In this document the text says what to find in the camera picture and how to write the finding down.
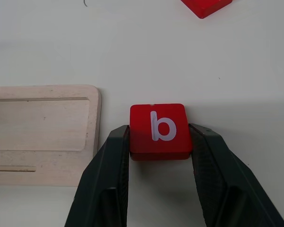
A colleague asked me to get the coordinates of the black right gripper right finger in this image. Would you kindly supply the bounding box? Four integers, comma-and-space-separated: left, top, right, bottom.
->
188, 122, 284, 227

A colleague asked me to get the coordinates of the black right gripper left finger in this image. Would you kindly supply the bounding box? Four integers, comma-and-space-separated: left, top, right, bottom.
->
64, 124, 131, 227

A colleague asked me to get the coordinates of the red letter block b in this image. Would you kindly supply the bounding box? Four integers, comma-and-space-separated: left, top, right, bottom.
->
129, 103, 193, 162

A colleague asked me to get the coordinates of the red letter block o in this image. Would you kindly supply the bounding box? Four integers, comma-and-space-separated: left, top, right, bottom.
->
180, 0, 233, 19

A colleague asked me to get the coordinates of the light wooden letter tray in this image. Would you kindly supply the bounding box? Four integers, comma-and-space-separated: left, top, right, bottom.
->
0, 85, 102, 187

